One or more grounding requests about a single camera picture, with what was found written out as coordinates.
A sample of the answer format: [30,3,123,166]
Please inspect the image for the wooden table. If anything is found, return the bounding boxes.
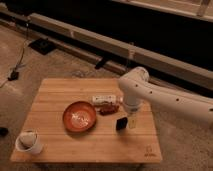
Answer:
[11,78,162,164]

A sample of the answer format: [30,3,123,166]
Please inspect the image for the black floor plate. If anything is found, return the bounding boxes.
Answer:
[29,38,56,55]

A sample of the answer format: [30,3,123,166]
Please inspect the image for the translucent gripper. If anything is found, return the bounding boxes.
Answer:
[123,103,141,129]

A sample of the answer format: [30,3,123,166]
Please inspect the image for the white cup with cloth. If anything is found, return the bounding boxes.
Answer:
[15,131,43,155]

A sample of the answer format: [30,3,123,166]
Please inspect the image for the black bracket on rail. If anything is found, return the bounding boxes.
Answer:
[95,58,109,70]

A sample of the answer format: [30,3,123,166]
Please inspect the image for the dark object at left edge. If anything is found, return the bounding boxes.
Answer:
[0,127,9,136]

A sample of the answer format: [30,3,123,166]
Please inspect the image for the orange bowl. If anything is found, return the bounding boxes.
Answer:
[62,101,96,133]

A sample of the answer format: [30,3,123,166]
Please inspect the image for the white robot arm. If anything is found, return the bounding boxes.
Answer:
[118,67,213,129]

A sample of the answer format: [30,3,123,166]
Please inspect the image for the black eraser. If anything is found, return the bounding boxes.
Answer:
[116,117,128,130]

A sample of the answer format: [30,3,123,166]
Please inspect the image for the black cable with plug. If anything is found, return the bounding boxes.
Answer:
[7,19,31,82]

